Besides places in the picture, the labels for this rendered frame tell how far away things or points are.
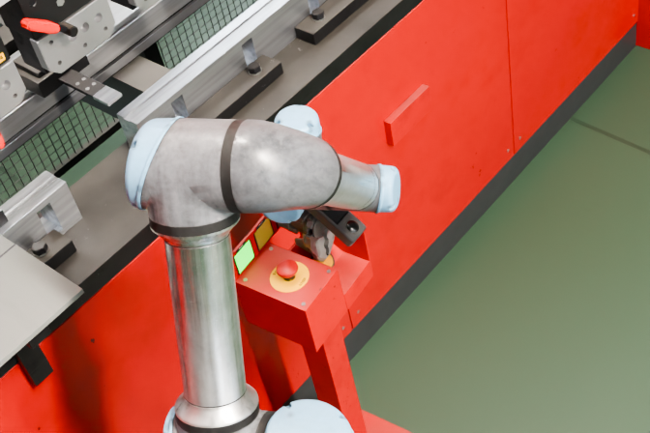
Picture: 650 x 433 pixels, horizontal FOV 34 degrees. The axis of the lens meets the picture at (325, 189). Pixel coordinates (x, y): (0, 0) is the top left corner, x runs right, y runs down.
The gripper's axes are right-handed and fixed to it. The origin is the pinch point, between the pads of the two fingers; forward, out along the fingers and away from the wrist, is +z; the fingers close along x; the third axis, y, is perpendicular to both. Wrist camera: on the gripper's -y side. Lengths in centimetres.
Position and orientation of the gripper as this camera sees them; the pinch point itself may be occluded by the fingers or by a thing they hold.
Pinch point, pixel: (326, 256)
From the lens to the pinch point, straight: 198.7
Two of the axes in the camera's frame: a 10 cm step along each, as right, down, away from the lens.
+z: 0.9, 6.7, 7.4
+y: -8.4, -3.5, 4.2
